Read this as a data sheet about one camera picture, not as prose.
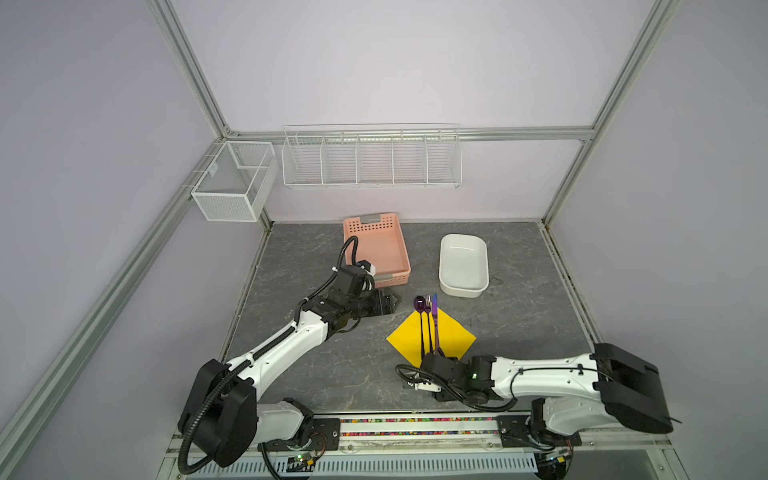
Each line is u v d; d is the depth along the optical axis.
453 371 0.61
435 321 0.94
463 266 1.03
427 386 0.70
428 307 0.96
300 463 0.72
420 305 0.96
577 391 0.45
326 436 0.74
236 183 1.00
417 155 1.04
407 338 0.89
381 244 1.15
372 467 1.58
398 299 0.81
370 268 0.78
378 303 0.72
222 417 0.40
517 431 0.74
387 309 0.73
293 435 0.62
